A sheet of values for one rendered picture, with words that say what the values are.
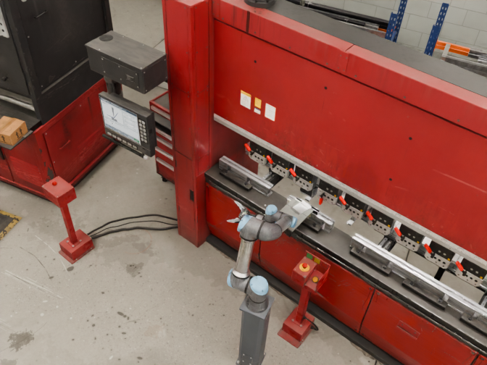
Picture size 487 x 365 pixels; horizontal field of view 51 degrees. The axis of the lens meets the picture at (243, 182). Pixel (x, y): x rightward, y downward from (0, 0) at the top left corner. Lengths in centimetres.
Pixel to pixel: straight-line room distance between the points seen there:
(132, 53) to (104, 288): 204
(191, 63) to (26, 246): 245
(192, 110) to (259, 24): 83
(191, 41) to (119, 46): 51
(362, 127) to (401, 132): 24
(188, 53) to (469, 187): 186
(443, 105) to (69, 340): 316
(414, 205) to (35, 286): 312
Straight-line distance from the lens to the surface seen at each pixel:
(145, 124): 351
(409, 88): 277
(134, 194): 520
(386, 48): 297
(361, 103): 297
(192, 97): 355
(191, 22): 327
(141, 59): 340
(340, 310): 406
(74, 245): 471
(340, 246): 368
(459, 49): 522
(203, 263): 458
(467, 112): 271
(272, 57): 320
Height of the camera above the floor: 367
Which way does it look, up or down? 44 degrees down
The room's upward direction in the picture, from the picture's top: 3 degrees clockwise
